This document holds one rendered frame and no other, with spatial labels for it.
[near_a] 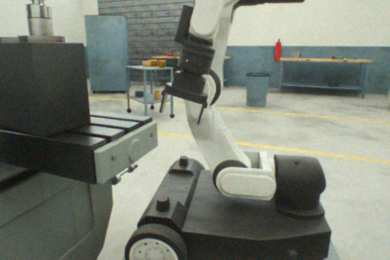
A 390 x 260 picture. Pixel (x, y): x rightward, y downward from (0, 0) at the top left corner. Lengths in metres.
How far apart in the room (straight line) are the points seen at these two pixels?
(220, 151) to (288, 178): 0.25
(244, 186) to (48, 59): 0.71
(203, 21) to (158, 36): 8.31
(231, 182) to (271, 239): 0.21
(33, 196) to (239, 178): 0.67
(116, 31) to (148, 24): 2.45
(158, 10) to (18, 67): 8.48
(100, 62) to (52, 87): 6.44
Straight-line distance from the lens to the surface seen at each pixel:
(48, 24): 0.65
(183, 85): 0.70
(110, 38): 6.93
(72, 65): 0.63
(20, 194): 0.98
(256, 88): 5.26
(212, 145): 0.96
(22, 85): 0.63
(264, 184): 0.96
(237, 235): 0.92
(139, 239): 0.91
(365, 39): 8.14
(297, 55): 7.45
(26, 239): 1.06
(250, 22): 8.11
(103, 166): 0.53
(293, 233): 0.97
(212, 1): 0.67
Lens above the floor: 1.14
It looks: 14 degrees down
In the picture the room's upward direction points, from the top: straight up
